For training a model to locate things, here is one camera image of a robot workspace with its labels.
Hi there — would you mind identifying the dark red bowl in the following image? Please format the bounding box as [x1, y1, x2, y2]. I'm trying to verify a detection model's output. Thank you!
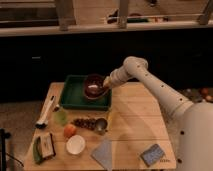
[83, 74, 108, 100]

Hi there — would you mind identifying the wooden railing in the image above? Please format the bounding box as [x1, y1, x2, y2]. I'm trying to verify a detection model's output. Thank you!
[0, 0, 213, 36]

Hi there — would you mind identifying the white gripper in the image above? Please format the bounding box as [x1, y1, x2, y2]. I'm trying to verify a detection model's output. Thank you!
[103, 67, 131, 88]

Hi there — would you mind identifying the grey folded cloth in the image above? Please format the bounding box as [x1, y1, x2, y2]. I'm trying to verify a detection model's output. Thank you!
[91, 139, 112, 171]

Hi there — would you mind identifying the blue sponge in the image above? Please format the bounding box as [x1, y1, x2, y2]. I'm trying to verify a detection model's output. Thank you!
[140, 144, 165, 167]

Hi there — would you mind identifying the green plastic cup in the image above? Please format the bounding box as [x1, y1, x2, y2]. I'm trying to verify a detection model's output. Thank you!
[54, 109, 67, 126]

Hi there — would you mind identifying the metal cup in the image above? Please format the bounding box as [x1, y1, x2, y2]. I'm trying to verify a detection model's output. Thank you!
[95, 118, 108, 134]

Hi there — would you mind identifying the white bowl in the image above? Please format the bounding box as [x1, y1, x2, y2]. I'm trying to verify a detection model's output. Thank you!
[66, 135, 86, 155]

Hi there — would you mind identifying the orange fruit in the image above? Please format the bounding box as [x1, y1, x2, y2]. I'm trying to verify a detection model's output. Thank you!
[64, 124, 77, 138]

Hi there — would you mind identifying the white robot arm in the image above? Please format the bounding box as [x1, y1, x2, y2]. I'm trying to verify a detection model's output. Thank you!
[103, 56, 213, 171]

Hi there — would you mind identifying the green plastic tray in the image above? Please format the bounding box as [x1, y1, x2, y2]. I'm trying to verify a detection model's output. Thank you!
[59, 75, 112, 111]

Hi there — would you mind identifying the bunch of dark grapes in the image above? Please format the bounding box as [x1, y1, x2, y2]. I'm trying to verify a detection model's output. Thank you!
[73, 118, 96, 130]

